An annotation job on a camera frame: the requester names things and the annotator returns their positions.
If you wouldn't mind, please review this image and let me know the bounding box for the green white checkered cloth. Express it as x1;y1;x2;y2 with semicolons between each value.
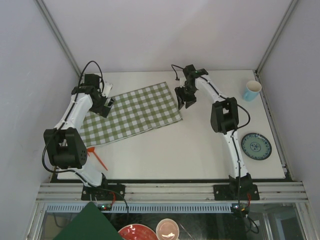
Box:
79;82;183;148

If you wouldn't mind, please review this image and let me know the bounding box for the pink bowl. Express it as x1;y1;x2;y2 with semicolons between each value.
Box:
155;218;180;240

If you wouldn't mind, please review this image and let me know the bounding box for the perforated grey cable tray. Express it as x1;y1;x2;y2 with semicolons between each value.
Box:
45;203;233;214

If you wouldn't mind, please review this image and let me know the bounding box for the orange plastic spoon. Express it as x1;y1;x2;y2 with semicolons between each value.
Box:
87;147;108;171

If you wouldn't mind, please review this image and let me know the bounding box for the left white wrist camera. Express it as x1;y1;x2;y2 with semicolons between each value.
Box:
101;81;113;98

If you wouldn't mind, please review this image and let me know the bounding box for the green board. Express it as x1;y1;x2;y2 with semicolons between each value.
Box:
54;202;123;240

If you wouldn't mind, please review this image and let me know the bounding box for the red plate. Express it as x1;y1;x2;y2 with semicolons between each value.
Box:
118;223;158;240

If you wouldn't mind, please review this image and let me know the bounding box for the light blue mug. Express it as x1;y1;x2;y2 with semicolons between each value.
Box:
242;80;262;102

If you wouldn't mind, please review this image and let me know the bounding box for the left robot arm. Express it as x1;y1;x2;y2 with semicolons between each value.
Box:
42;73;115;200

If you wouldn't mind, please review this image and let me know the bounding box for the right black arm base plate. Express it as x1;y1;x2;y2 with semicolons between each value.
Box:
213;184;260;201

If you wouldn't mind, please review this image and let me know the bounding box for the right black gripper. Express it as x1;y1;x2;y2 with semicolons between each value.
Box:
175;84;198;110

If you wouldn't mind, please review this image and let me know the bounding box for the aluminium frame rail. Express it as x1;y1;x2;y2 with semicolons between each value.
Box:
36;182;308;203

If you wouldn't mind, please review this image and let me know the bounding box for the blue patterned plate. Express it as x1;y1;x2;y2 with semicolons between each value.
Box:
241;132;272;161

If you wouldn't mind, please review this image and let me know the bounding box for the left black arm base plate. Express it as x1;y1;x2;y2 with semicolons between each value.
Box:
81;184;126;201

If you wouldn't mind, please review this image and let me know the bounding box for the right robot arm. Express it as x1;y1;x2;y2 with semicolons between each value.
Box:
171;64;253;200

